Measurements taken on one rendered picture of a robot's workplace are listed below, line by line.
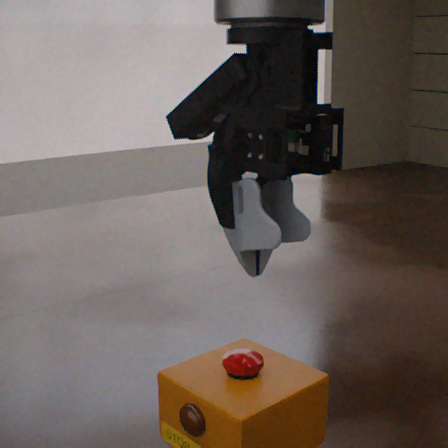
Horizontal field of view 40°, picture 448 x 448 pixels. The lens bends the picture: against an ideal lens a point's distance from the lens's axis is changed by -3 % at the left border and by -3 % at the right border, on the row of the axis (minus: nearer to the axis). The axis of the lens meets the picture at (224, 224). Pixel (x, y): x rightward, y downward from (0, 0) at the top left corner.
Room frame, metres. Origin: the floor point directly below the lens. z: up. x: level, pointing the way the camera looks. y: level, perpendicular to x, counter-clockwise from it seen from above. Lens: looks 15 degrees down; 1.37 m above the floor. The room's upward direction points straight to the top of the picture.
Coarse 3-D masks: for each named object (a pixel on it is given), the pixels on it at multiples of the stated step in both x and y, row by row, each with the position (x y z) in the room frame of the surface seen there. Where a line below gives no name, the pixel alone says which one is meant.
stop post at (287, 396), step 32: (224, 352) 0.58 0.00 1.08; (160, 384) 0.53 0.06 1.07; (192, 384) 0.51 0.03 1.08; (224, 384) 0.51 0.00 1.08; (256, 384) 0.51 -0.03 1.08; (288, 384) 0.51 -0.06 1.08; (320, 384) 0.52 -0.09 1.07; (160, 416) 0.53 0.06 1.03; (224, 416) 0.46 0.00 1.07; (256, 416) 0.46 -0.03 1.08; (288, 416) 0.49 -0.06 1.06; (320, 416) 0.52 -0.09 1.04
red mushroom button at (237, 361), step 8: (232, 352) 0.54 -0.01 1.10; (240, 352) 0.54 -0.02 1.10; (248, 352) 0.54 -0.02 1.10; (256, 352) 0.54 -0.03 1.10; (224, 360) 0.53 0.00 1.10; (232, 360) 0.52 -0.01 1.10; (240, 360) 0.52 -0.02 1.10; (248, 360) 0.52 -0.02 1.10; (256, 360) 0.52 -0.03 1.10; (232, 368) 0.52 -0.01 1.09; (240, 368) 0.51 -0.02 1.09; (248, 368) 0.52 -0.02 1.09; (256, 368) 0.52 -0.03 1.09
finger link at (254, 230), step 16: (240, 192) 0.51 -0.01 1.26; (256, 192) 0.50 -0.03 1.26; (240, 208) 0.51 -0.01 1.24; (256, 208) 0.50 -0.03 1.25; (240, 224) 0.51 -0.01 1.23; (256, 224) 0.50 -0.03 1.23; (272, 224) 0.49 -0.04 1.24; (240, 240) 0.51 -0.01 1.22; (256, 240) 0.50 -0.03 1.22; (272, 240) 0.49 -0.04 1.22; (240, 256) 0.52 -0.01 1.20; (256, 256) 0.53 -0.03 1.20; (256, 272) 0.53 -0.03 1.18
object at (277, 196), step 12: (264, 180) 0.54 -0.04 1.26; (276, 180) 0.54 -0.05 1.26; (288, 180) 0.53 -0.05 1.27; (264, 192) 0.53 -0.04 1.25; (276, 192) 0.53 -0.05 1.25; (288, 192) 0.53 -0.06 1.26; (264, 204) 0.53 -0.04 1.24; (276, 204) 0.53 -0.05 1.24; (288, 204) 0.52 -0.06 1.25; (276, 216) 0.53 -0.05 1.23; (288, 216) 0.52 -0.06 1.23; (300, 216) 0.51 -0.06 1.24; (288, 228) 0.52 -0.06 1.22; (300, 228) 0.51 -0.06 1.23; (288, 240) 0.52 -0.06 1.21; (300, 240) 0.51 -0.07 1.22; (264, 252) 0.53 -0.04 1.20; (264, 264) 0.53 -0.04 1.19
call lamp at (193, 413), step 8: (184, 408) 0.49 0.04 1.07; (192, 408) 0.49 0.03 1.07; (184, 416) 0.49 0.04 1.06; (192, 416) 0.48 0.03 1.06; (200, 416) 0.48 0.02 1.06; (184, 424) 0.49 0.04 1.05; (192, 424) 0.48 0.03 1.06; (200, 424) 0.48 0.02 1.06; (192, 432) 0.48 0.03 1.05; (200, 432) 0.48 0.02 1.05
